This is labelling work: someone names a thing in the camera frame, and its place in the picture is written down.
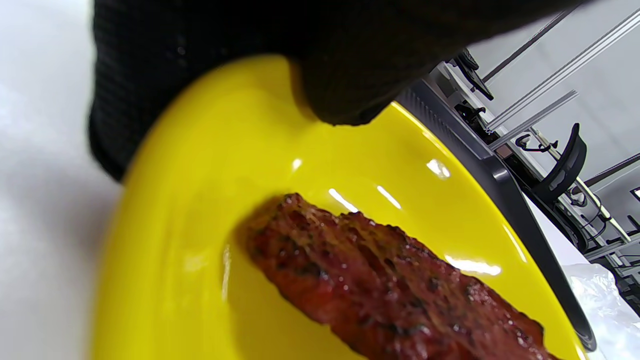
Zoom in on black plastic tray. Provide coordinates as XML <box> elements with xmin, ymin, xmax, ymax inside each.
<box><xmin>397</xmin><ymin>77</ymin><xmax>598</xmax><ymax>351</ymax></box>

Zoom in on clear plastic food cover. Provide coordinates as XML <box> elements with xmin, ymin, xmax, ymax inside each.
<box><xmin>567</xmin><ymin>262</ymin><xmax>640</xmax><ymax>360</ymax></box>

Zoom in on brown roasted meat piece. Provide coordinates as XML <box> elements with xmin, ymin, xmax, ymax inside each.
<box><xmin>245</xmin><ymin>192</ymin><xmax>561</xmax><ymax>360</ymax></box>

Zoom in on yellow plastic bowl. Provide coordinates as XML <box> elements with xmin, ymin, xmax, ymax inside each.
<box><xmin>90</xmin><ymin>54</ymin><xmax>588</xmax><ymax>360</ymax></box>

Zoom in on black mesh office chair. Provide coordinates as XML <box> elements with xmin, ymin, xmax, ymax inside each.
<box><xmin>515</xmin><ymin>122</ymin><xmax>588</xmax><ymax>203</ymax></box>

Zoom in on white desk aluminium legs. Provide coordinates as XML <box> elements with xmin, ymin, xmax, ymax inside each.
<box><xmin>482</xmin><ymin>0</ymin><xmax>640</xmax><ymax>151</ymax></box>

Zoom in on person's left hand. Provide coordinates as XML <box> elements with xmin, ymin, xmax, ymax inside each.
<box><xmin>89</xmin><ymin>0</ymin><xmax>591</xmax><ymax>181</ymax></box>

